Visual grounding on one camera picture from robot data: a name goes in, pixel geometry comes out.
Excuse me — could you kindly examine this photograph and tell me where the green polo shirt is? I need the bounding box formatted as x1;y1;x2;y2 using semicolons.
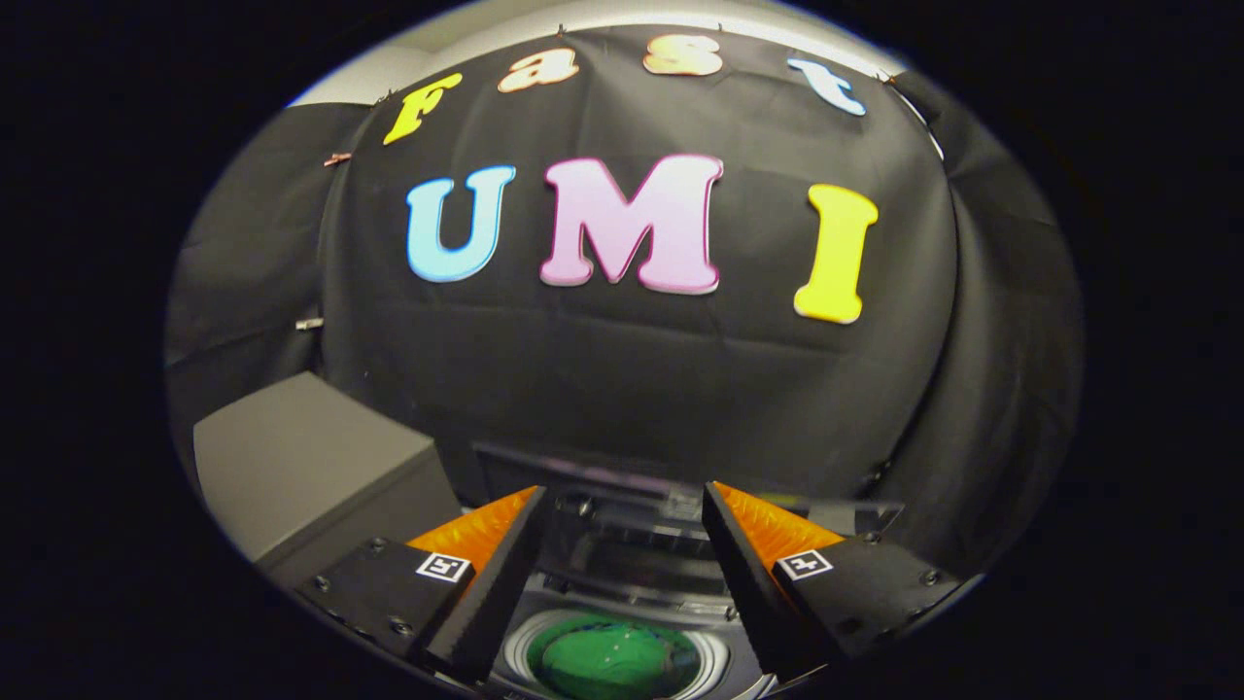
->
528;614;702;700

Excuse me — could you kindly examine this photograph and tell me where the grey box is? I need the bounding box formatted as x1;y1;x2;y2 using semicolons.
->
192;371;464;590

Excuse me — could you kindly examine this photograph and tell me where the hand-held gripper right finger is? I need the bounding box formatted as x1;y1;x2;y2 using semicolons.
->
702;480;974;683

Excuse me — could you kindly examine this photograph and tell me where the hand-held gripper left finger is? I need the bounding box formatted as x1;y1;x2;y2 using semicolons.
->
292;485;548;685

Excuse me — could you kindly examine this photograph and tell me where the black backdrop cloth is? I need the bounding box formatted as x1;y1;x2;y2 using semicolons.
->
165;24;1086;584

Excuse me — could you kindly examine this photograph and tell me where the grey washing machine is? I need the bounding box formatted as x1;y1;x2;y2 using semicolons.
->
484;569;780;700

